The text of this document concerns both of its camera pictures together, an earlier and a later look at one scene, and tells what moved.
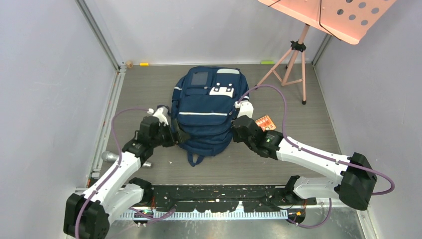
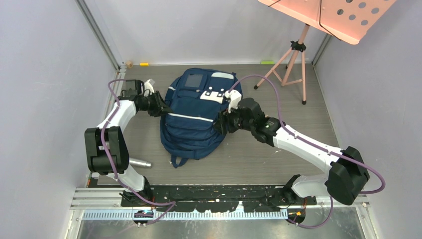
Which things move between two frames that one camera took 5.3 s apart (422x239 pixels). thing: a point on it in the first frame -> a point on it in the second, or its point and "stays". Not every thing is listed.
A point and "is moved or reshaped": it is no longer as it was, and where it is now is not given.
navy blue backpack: (203, 102) is moved or reshaped
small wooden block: (129, 64) stays
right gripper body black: (238, 138) -> (236, 122)
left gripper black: (178, 135) -> (161, 108)
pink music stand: (348, 20) stays
